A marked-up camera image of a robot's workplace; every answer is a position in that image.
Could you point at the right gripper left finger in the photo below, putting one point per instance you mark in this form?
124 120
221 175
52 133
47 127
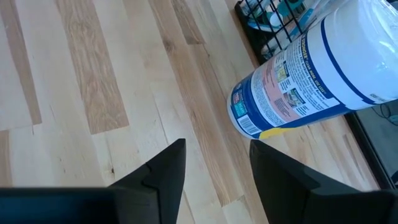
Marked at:
161 189

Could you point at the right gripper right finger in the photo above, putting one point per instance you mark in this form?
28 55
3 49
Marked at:
286 193

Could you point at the white blue wipes canister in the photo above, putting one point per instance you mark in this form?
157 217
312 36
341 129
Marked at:
311 74

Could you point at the black aluminium table frame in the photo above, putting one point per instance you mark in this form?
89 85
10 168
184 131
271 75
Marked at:
370 149

